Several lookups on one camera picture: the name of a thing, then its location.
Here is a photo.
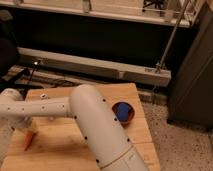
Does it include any orange chili pepper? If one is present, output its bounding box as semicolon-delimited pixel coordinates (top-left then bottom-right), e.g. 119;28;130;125
23;131;36;150

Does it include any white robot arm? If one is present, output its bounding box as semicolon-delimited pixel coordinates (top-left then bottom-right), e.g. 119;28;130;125
0;84;149;171

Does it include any blue ball in bowl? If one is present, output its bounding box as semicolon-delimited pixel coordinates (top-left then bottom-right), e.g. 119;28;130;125
116;103;130;122

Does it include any long white baseboard heater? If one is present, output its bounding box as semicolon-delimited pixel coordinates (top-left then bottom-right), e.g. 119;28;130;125
18;47;171;87

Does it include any red bowl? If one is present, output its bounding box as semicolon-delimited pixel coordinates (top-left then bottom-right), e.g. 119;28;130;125
112;102;135;125

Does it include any metal pole stand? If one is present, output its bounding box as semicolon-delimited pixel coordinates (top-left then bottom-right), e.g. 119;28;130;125
155;0;190;73

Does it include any dark cabinet on right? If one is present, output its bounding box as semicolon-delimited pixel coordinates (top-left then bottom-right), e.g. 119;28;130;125
168;0;213;129

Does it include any black office chair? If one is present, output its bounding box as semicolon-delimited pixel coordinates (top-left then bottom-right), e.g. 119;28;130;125
0;9;34;91

